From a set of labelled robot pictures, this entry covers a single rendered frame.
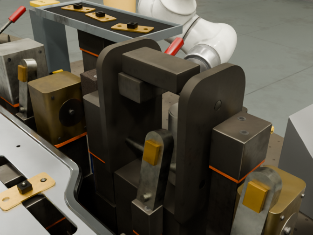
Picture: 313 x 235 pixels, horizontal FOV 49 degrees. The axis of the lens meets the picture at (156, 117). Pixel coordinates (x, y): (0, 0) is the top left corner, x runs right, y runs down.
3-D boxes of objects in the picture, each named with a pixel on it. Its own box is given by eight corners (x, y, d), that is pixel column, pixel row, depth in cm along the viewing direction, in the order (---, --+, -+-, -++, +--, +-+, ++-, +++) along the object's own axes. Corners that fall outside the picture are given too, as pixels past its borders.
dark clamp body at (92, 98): (97, 243, 81) (79, 96, 62) (135, 216, 88) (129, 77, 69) (117, 262, 77) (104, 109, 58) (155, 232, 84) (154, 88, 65)
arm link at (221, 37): (211, 84, 95) (172, 57, 96) (231, 57, 105) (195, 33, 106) (231, 56, 87) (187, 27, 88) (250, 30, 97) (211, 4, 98)
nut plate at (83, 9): (60, 9, 86) (59, 4, 86) (70, 6, 89) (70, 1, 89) (86, 12, 83) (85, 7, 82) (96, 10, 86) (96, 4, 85)
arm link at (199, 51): (184, 63, 95) (174, 73, 91) (196, 37, 88) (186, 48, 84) (212, 80, 94) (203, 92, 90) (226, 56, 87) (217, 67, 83)
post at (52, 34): (50, 141, 118) (26, 9, 96) (69, 132, 122) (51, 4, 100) (62, 150, 113) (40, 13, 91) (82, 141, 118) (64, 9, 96)
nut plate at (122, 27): (110, 29, 71) (109, 23, 70) (118, 24, 74) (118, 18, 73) (147, 33, 68) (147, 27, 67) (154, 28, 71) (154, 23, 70)
